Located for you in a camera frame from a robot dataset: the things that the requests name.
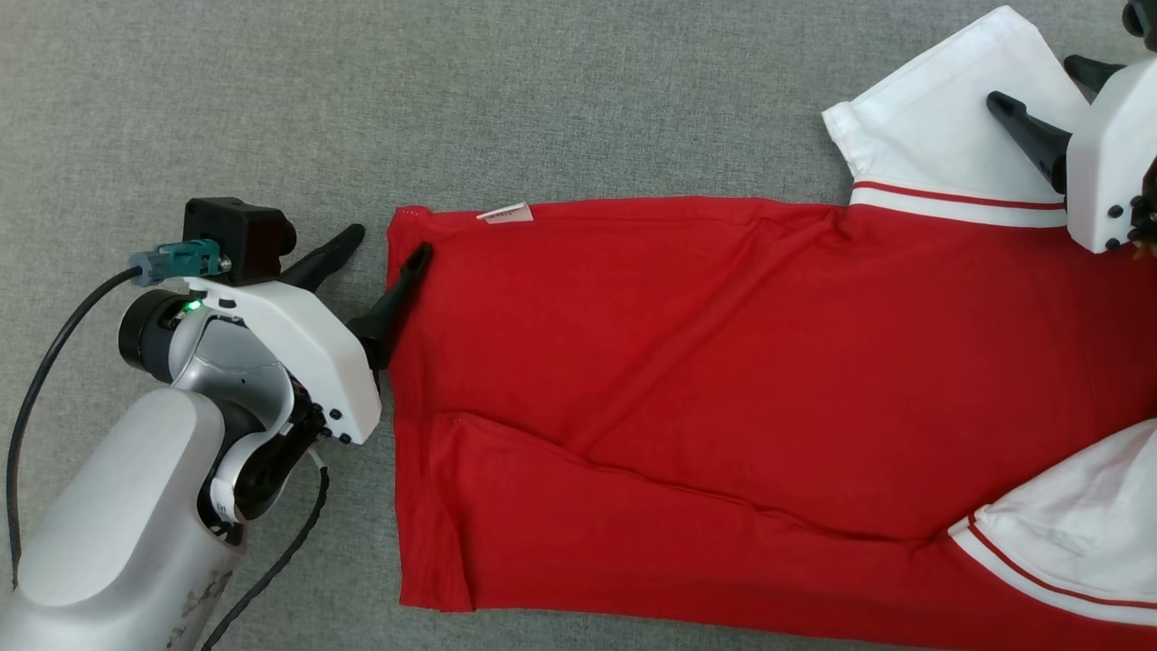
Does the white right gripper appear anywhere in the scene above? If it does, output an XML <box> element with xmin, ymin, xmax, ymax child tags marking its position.
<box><xmin>986</xmin><ymin>54</ymin><xmax>1157</xmax><ymax>254</ymax></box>

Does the grey fabric upholstered platform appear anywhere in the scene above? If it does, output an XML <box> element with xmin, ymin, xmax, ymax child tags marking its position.
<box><xmin>0</xmin><ymin>0</ymin><xmax>1157</xmax><ymax>651</ymax></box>

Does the black cable with teal connector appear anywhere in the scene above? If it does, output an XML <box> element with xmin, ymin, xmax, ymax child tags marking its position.
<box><xmin>5</xmin><ymin>240</ymin><xmax>227</xmax><ymax>589</ymax></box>

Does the red and white jersey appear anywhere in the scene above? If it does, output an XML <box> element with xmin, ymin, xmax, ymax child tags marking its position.
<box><xmin>386</xmin><ymin>5</ymin><xmax>1157</xmax><ymax>651</ymax></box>

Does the thin black cable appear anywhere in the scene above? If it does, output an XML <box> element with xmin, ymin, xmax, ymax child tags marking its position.
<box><xmin>201</xmin><ymin>448</ymin><xmax>331</xmax><ymax>651</ymax></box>

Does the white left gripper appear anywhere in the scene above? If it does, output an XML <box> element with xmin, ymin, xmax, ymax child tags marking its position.
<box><xmin>185</xmin><ymin>223</ymin><xmax>435</xmax><ymax>446</ymax></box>

